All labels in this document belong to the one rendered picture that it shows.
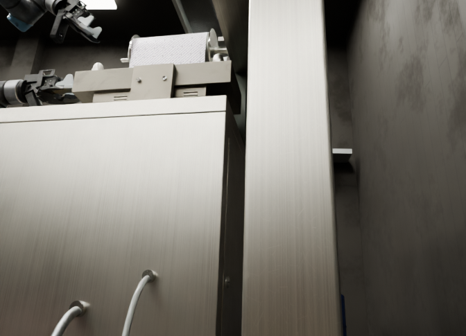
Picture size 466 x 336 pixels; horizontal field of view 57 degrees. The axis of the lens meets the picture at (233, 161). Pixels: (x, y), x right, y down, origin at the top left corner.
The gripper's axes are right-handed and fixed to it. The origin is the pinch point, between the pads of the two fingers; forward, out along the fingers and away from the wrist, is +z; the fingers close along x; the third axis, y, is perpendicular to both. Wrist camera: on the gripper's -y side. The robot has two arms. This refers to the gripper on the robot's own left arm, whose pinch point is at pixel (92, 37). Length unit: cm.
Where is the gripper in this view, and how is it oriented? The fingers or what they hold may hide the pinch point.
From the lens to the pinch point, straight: 158.2
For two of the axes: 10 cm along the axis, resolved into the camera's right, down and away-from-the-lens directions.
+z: 7.3, 5.7, -3.7
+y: 6.6, -7.3, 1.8
